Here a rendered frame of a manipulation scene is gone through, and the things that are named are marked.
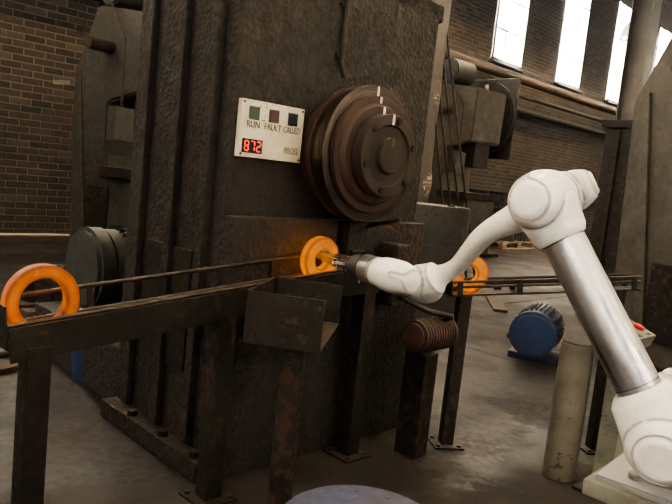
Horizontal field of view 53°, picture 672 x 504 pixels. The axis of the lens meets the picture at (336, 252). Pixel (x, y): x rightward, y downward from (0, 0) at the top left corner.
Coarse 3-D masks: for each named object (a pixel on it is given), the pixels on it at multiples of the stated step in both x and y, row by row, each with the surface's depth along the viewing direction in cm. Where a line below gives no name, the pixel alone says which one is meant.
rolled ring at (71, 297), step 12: (36, 264) 162; (48, 264) 163; (12, 276) 159; (24, 276) 158; (36, 276) 160; (48, 276) 162; (60, 276) 165; (12, 288) 156; (24, 288) 159; (72, 288) 167; (12, 300) 157; (72, 300) 168; (12, 312) 157; (60, 312) 168; (72, 312) 168
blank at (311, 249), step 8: (312, 240) 223; (320, 240) 223; (328, 240) 226; (304, 248) 222; (312, 248) 222; (320, 248) 224; (328, 248) 227; (336, 248) 229; (304, 256) 221; (312, 256) 222; (304, 264) 221; (312, 264) 223; (328, 264) 228; (304, 272) 223; (312, 272) 224
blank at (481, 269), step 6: (480, 258) 261; (474, 264) 261; (480, 264) 262; (486, 264) 262; (480, 270) 262; (486, 270) 262; (462, 276) 261; (474, 276) 265; (480, 276) 262; (486, 276) 263; (468, 288) 262; (474, 288) 263; (480, 288) 263
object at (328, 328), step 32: (256, 288) 177; (288, 288) 196; (320, 288) 194; (256, 320) 171; (288, 320) 170; (320, 320) 168; (288, 352) 183; (320, 352) 170; (288, 384) 184; (288, 416) 185; (288, 448) 186; (288, 480) 187
